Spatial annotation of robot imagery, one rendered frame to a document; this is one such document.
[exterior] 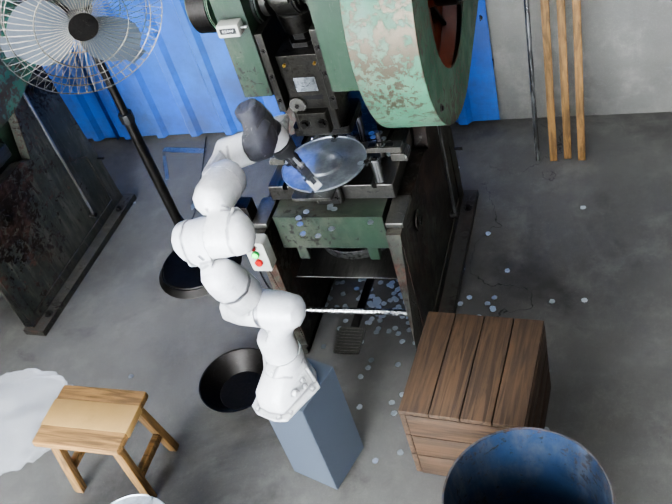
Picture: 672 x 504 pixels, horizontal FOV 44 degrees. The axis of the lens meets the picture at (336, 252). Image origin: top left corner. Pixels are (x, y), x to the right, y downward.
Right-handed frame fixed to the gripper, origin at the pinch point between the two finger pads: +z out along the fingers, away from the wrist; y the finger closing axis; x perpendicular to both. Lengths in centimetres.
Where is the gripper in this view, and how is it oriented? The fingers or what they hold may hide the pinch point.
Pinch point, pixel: (312, 181)
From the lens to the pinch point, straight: 263.4
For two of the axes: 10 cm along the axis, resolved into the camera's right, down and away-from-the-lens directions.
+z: 4.8, 5.0, 7.2
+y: 5.2, 4.9, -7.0
